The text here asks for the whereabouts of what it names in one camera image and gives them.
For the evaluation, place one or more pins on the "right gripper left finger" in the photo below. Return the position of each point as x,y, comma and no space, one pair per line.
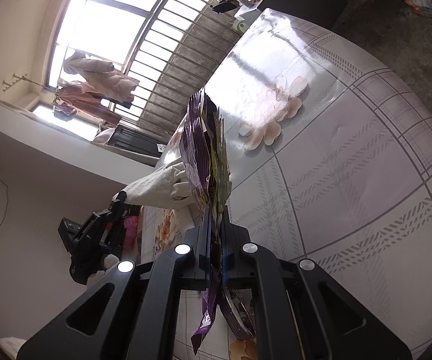
128,315

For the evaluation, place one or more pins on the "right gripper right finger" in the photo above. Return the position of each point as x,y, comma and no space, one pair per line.
299,310

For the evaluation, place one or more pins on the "purple noodle snack bag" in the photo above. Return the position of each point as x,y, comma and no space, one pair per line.
203,151

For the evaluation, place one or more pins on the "white gloved right hand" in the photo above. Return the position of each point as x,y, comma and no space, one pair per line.
108,263

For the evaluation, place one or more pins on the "white folded towel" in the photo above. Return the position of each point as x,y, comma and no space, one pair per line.
166,188

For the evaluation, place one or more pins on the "floral bed sheet mattress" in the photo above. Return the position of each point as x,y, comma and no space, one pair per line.
330,155

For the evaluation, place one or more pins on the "hanging pink clothes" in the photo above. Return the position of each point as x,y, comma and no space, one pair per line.
101,81

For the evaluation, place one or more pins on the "metal window railing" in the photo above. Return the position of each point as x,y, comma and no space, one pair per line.
179,48

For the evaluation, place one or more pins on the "white green paper bag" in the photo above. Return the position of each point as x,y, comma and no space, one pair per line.
239,26

